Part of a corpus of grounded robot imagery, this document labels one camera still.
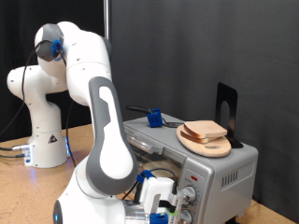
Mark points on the round wooden cutting board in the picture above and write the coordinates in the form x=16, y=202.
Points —
x=208, y=151

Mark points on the silver oven knob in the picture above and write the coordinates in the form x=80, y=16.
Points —
x=186, y=216
x=190, y=193

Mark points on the white bread slice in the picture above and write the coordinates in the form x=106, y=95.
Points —
x=205, y=128
x=193, y=139

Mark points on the red oven indicator light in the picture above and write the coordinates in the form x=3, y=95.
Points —
x=194, y=178

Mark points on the silver toaster oven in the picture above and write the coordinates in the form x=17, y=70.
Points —
x=218, y=174

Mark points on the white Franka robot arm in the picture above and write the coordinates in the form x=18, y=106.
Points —
x=93, y=124

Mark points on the metal fork with blue block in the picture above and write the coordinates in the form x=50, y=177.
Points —
x=154, y=117

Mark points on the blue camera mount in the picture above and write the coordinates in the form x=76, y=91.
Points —
x=159, y=218

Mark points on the black metal bookend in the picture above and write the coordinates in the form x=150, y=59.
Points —
x=232, y=99

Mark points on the metal pole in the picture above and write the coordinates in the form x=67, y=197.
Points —
x=106, y=18

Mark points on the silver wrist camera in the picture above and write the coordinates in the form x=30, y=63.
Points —
x=177, y=205

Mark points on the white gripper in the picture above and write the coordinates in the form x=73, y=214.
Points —
x=155, y=193

